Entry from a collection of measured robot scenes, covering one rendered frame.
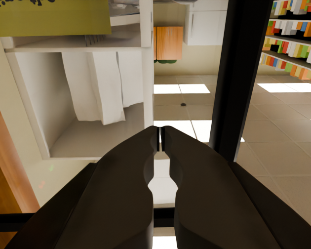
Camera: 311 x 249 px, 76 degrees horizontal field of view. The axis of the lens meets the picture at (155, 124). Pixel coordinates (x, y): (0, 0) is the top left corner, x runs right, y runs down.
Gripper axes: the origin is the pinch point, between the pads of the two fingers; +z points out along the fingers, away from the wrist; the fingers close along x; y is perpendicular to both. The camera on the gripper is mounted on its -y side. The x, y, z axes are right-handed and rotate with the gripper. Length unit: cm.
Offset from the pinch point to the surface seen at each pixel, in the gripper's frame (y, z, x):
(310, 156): 135, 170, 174
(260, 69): 122, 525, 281
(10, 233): 20.6, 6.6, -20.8
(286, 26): 12, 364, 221
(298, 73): 74, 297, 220
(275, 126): 136, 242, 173
